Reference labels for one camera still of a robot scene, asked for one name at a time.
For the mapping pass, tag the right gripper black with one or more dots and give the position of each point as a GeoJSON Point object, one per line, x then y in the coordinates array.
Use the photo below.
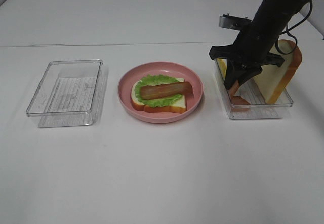
{"type": "Point", "coordinates": [250, 51]}

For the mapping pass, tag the yellow cheese slice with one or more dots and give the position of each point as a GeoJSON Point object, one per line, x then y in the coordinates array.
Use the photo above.
{"type": "Point", "coordinates": [222, 66]}

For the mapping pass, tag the bacon strip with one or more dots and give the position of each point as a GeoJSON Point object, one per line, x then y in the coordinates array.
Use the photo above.
{"type": "Point", "coordinates": [237, 101]}
{"type": "Point", "coordinates": [165, 90]}

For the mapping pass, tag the bread slice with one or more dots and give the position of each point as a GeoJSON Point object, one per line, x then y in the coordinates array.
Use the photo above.
{"type": "Point", "coordinates": [273, 80]}
{"type": "Point", "coordinates": [178, 106]}

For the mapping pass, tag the green lettuce leaf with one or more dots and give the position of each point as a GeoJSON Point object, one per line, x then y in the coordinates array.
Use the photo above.
{"type": "Point", "coordinates": [157, 80]}

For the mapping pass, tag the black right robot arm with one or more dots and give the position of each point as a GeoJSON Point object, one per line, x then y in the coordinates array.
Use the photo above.
{"type": "Point", "coordinates": [276, 13]}

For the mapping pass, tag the right clear plastic tray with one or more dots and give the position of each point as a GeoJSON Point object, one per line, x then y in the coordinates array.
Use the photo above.
{"type": "Point", "coordinates": [258, 108]}

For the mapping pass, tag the clear plastic tray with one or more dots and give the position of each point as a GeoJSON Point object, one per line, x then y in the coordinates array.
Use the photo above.
{"type": "Point", "coordinates": [68, 94]}
{"type": "Point", "coordinates": [258, 108]}

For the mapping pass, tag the pink round plate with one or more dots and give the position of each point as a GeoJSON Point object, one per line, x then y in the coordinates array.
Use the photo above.
{"type": "Point", "coordinates": [156, 68]}

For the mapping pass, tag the left clear plastic tray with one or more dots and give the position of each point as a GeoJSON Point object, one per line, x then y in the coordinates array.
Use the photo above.
{"type": "Point", "coordinates": [68, 94]}

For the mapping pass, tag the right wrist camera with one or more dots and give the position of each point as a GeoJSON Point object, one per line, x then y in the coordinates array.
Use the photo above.
{"type": "Point", "coordinates": [228, 21]}

